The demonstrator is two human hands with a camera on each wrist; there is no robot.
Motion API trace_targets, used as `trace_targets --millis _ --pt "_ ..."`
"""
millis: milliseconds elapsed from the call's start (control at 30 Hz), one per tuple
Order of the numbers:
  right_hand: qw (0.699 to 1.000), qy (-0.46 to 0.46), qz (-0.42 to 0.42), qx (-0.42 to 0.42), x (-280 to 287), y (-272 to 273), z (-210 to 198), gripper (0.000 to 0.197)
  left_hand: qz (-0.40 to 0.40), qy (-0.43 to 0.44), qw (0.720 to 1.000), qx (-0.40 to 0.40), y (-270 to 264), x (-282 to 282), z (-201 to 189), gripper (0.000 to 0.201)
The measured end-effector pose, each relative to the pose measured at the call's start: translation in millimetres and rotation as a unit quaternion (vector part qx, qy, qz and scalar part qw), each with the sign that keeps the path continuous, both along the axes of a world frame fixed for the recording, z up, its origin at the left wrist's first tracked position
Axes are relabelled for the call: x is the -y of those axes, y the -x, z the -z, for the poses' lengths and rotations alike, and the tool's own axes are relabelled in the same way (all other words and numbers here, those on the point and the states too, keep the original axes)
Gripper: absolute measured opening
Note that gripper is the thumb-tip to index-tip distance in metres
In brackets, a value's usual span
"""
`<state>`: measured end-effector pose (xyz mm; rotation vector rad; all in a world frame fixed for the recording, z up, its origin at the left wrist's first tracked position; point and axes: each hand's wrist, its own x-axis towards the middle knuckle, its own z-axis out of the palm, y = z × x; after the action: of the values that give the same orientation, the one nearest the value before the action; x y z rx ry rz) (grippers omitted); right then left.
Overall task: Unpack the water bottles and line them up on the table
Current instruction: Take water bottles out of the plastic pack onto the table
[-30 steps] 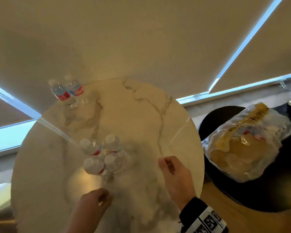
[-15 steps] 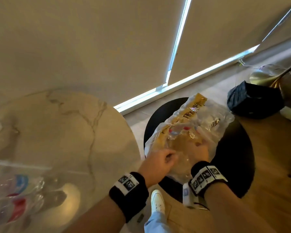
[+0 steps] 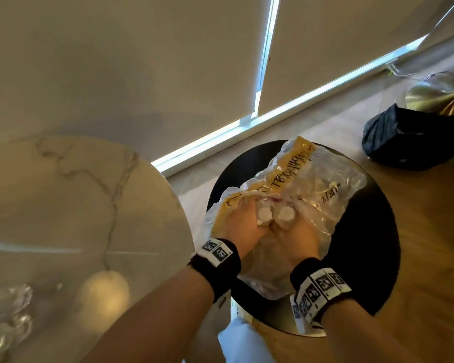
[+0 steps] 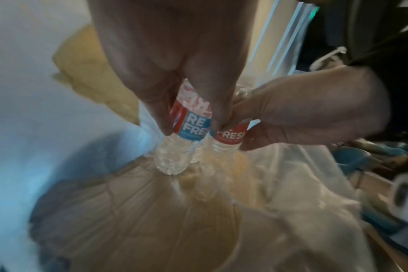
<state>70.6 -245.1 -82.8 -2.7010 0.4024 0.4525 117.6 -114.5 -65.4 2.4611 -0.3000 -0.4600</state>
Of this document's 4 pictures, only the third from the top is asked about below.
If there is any person's left hand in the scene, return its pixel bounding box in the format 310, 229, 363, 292
223, 202, 267, 260

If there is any person's right hand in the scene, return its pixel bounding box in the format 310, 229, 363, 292
270, 219, 320, 270

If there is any clear yellow plastic bag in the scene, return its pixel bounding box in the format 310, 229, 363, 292
204, 136, 367, 301

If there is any person's right forearm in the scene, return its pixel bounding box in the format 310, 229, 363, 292
319, 298, 424, 363

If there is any person's left forearm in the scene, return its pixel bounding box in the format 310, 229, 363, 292
81, 266, 214, 363

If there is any black bag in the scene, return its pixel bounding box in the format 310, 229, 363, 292
362, 103, 454, 171

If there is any black right wristband with markers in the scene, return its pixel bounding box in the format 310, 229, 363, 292
289, 257, 353, 326

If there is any black wristband with markers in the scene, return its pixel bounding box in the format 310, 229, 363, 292
289, 257, 353, 326
188, 237, 242, 303

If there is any black left wristband with markers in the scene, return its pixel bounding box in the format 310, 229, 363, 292
188, 237, 242, 303

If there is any black round stool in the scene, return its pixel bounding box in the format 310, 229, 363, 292
206, 139, 401, 337

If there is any light blue jeans leg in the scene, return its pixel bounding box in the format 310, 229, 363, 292
217, 317, 277, 363

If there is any beige roller blind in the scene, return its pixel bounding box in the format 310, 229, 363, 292
0, 0, 274, 163
257, 0, 454, 116
420, 0, 454, 72

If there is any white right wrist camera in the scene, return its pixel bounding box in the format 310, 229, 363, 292
289, 294, 326, 335

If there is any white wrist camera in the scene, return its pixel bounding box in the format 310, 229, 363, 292
208, 292, 232, 322
289, 294, 326, 335

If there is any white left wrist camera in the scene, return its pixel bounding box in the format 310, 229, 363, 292
208, 292, 232, 322

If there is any white window frame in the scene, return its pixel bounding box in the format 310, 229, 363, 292
151, 33, 428, 178

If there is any white cable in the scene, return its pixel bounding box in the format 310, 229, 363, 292
386, 63, 439, 81

